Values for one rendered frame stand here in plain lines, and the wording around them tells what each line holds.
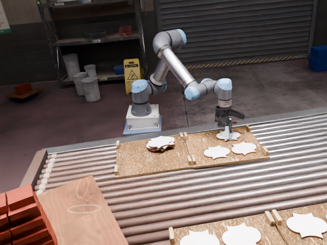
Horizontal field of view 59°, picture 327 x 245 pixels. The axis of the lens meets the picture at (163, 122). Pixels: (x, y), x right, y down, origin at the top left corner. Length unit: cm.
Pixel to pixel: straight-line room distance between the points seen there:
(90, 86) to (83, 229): 414
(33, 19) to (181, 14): 297
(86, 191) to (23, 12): 571
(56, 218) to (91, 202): 14
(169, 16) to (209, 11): 81
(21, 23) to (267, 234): 627
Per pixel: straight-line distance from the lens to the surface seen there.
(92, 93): 520
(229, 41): 635
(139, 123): 208
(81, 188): 136
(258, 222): 127
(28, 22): 676
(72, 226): 120
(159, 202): 139
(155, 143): 168
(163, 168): 155
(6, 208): 96
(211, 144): 172
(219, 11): 623
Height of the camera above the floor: 184
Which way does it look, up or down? 27 degrees down
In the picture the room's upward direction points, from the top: 6 degrees counter-clockwise
